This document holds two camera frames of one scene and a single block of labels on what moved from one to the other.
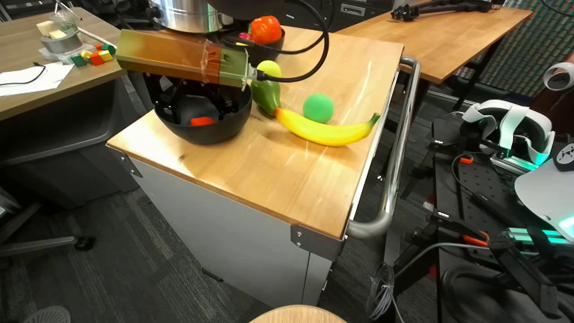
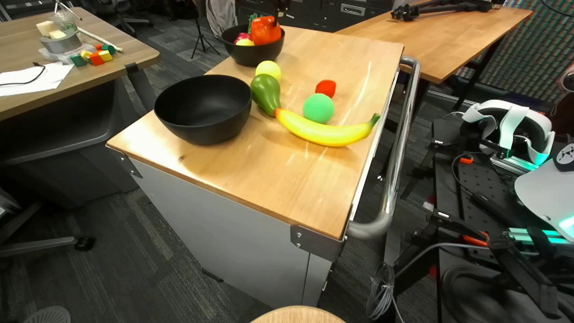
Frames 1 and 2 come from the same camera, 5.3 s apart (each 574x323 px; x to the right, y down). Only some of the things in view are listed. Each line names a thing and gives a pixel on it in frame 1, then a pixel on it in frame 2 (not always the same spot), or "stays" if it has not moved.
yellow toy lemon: [269, 68] stays
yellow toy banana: [324, 133] stays
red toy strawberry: [201, 122] to [326, 86]
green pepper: [265, 93] stays
